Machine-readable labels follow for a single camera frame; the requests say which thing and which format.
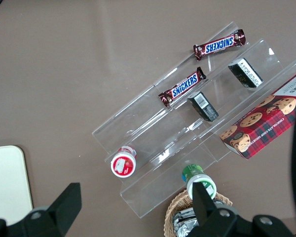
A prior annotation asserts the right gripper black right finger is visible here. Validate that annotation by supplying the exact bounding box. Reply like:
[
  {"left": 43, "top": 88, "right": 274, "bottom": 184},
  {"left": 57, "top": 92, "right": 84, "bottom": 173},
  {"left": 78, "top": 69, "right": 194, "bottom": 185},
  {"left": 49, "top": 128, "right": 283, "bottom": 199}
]
[{"left": 187, "top": 182, "right": 252, "bottom": 237}]

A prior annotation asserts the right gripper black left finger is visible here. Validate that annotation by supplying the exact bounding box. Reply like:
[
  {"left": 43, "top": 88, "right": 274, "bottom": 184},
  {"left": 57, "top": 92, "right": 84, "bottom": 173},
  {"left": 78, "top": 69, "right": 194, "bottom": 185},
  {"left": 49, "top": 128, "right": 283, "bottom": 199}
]
[{"left": 8, "top": 182, "right": 82, "bottom": 237}]

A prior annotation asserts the foil wrapped sandwich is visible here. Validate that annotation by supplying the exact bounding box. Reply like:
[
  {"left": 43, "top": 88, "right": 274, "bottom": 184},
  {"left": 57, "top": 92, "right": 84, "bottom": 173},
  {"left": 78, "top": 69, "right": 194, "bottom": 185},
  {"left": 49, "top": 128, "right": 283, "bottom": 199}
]
[
  {"left": 174, "top": 207, "right": 196, "bottom": 220},
  {"left": 172, "top": 217, "right": 200, "bottom": 237}
]

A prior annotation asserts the oval light wicker basket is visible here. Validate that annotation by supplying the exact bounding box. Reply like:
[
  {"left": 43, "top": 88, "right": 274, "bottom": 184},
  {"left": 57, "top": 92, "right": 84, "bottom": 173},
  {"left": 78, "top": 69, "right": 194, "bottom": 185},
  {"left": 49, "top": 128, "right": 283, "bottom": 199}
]
[{"left": 164, "top": 189, "right": 233, "bottom": 237}]

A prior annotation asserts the cream plastic tray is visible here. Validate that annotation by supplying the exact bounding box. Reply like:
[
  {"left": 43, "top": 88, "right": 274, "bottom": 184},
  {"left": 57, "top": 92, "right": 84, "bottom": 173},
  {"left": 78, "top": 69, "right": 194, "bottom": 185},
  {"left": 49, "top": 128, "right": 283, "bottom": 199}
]
[{"left": 0, "top": 145, "right": 34, "bottom": 226}]

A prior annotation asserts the green lidded yogurt cup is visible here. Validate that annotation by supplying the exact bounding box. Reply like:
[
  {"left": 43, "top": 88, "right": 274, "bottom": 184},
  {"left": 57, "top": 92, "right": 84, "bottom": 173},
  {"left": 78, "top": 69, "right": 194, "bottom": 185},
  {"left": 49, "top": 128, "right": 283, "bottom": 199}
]
[{"left": 181, "top": 163, "right": 218, "bottom": 200}]

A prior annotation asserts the red lidded yogurt cup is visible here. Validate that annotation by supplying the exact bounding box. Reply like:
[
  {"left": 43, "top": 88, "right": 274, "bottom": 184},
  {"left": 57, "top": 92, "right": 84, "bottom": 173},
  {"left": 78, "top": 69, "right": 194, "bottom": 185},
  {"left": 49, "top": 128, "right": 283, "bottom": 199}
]
[{"left": 110, "top": 145, "right": 138, "bottom": 178}]

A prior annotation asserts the clear acrylic tiered stand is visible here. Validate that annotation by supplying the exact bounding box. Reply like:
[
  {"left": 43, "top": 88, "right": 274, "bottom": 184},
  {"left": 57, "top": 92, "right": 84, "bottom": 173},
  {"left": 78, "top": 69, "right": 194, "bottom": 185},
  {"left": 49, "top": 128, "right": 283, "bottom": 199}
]
[{"left": 91, "top": 21, "right": 296, "bottom": 219}]

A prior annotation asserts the small black carton box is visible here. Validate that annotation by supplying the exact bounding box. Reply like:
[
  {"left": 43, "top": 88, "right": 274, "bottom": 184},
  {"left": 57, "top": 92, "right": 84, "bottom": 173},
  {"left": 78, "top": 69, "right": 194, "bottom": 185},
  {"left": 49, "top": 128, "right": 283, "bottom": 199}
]
[
  {"left": 187, "top": 91, "right": 219, "bottom": 122},
  {"left": 227, "top": 58, "right": 264, "bottom": 88}
]

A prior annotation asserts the red tartan cookie box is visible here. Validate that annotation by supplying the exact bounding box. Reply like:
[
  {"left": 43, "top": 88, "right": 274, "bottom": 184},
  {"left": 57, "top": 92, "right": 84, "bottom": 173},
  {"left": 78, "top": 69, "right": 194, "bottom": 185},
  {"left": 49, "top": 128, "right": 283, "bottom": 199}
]
[{"left": 219, "top": 70, "right": 296, "bottom": 160}]

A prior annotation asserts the Snickers chocolate bar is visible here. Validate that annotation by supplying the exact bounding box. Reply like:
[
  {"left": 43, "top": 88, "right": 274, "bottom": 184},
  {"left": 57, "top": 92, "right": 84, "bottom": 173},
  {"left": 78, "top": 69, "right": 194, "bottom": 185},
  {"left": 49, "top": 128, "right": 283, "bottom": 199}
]
[
  {"left": 158, "top": 66, "right": 207, "bottom": 108},
  {"left": 193, "top": 29, "right": 246, "bottom": 61}
]

